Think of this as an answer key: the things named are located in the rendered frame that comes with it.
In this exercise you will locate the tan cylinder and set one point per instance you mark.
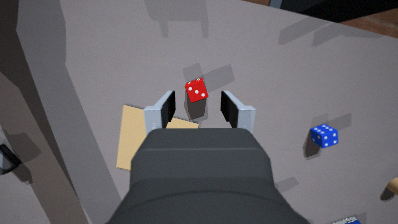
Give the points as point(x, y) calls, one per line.
point(393, 186)

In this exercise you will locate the beige flat mat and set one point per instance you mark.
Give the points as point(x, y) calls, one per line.
point(133, 133)

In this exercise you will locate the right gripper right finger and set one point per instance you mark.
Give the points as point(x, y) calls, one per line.
point(236, 113)

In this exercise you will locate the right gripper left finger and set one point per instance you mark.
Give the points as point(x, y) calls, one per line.
point(161, 113)

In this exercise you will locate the blue die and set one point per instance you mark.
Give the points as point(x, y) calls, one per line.
point(324, 135)

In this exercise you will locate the red die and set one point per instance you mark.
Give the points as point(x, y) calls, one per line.
point(196, 90)

